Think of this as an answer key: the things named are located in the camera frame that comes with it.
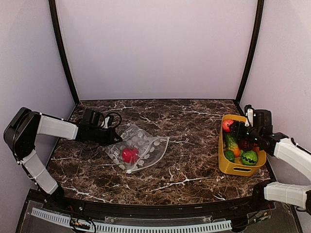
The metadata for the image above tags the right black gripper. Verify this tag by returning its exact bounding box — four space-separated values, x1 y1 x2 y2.
229 120 261 144

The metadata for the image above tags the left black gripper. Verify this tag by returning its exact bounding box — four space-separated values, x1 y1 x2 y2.
89 127 122 146

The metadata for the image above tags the orange fake fruit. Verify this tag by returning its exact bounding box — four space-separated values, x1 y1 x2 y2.
225 133 241 157

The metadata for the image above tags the pink red fake apple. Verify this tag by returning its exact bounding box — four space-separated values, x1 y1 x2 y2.
222 119 235 133

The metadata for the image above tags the clear polka dot zip bag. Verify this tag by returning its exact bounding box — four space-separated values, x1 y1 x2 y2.
105 124 170 174

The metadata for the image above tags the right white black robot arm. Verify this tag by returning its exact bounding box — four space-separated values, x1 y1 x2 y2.
229 105 311 214

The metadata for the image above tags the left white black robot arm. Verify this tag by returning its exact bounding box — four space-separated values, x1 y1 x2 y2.
3 107 122 212

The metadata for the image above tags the green fake watermelon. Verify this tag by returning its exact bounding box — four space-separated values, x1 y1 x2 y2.
241 150 258 166

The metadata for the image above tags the green fake bell pepper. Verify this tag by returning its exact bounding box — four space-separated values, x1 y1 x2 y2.
224 150 235 163

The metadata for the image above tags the yellow plastic basket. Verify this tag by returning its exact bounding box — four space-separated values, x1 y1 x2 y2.
218 115 267 177

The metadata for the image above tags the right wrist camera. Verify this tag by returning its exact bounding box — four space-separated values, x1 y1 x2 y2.
244 104 254 127

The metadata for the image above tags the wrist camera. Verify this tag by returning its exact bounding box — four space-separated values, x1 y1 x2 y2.
100 112 122 129
244 104 254 127

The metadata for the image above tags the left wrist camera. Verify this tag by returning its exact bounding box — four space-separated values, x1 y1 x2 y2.
100 112 122 129

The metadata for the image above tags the black front rail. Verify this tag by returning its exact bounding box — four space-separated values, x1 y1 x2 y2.
29 188 290 220

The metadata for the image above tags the white slotted cable duct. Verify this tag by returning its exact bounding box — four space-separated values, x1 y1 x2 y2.
31 208 232 233

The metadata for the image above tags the left black frame post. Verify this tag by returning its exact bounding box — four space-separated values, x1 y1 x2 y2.
48 0 80 104

